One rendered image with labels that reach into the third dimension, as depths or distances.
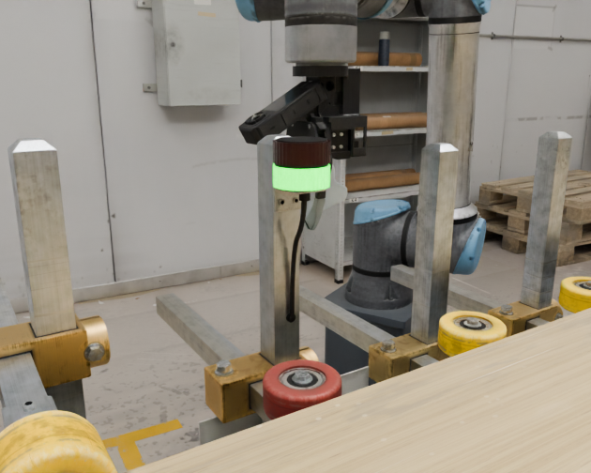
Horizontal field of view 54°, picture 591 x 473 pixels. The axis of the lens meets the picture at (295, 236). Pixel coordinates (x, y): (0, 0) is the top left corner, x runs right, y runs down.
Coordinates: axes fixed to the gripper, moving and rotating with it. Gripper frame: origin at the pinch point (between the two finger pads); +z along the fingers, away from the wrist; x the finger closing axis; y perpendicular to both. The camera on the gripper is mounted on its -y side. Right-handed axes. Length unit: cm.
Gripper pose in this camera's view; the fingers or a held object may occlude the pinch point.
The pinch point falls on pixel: (306, 221)
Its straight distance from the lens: 77.6
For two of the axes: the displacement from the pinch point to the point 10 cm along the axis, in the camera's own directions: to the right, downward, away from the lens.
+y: 8.5, -1.5, 5.1
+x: -5.3, -2.3, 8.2
